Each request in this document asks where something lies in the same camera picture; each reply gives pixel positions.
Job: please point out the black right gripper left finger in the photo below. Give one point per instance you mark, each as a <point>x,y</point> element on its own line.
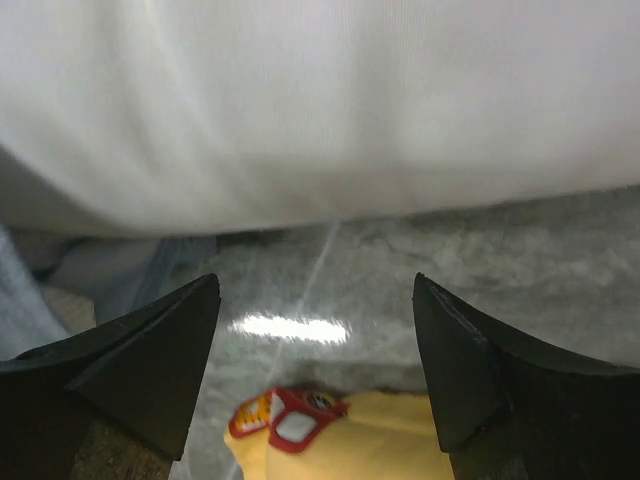
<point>115,401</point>

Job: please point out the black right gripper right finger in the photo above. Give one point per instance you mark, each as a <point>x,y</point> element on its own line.
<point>507,405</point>

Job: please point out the blue patterned pillowcase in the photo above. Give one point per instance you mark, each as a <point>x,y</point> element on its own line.
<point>53,286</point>

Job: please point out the white pillow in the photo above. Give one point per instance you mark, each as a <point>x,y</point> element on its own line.
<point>153,118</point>

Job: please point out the yellow cartoon car pillow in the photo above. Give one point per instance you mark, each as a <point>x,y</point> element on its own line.
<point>292,433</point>

